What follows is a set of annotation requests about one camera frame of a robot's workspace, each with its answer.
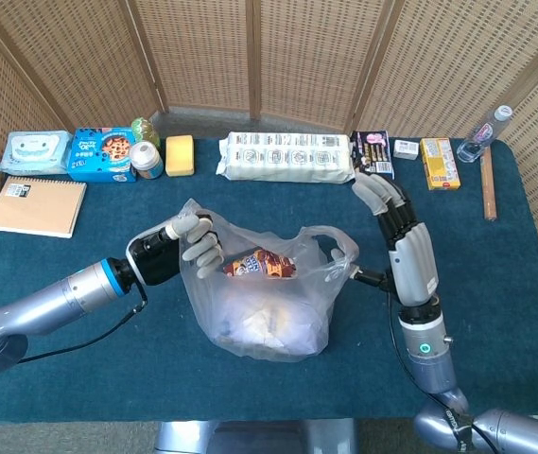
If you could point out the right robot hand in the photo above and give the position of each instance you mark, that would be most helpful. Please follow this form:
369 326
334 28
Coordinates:
412 265

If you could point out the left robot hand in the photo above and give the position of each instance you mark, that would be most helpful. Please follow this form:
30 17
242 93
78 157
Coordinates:
155 260

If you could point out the clear plastic shopping bag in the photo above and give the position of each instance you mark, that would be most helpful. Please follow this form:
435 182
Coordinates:
259 246

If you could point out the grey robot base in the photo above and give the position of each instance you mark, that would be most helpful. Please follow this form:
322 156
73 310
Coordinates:
249 437

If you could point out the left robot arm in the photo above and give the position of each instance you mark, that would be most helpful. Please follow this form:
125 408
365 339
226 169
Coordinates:
51 307

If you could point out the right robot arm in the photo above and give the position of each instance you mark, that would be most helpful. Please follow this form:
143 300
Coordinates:
429 364

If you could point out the blue carpet table cover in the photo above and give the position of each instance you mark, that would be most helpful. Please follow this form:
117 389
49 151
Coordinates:
486 284

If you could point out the glass jar white lid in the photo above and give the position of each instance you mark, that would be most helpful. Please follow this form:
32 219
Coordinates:
146 161

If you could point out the yellow box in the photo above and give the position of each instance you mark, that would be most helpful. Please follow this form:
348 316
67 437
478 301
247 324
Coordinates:
440 165

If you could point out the brown snack packet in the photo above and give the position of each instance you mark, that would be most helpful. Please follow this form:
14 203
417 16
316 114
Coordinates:
259 265

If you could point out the yellow sponge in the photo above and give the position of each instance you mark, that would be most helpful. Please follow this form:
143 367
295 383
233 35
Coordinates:
179 156

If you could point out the wooden stick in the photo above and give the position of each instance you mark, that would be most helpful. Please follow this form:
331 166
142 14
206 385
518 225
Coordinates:
488 189

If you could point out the small white box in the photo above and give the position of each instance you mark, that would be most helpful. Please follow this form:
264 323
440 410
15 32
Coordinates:
405 149

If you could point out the blue cookie box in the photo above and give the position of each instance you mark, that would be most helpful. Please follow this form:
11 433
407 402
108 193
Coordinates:
98 156

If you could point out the black pink packet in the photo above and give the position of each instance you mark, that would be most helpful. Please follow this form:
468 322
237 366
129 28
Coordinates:
372 151

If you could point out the brown spiral notebook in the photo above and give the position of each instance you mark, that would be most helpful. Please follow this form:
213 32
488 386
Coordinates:
37 208

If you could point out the green plastic bottle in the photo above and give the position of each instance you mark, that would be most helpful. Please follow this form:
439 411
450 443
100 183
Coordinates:
145 130

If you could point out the white tissue pack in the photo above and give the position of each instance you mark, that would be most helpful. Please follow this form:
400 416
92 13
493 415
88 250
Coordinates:
287 158
273 326

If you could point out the clear water bottle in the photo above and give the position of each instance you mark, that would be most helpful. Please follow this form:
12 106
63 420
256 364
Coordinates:
481 134

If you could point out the light blue wet wipes pack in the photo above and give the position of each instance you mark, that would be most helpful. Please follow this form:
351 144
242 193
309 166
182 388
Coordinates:
32 151

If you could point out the wicker folding screen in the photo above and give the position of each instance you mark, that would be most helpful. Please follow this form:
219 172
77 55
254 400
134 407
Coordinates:
202 57

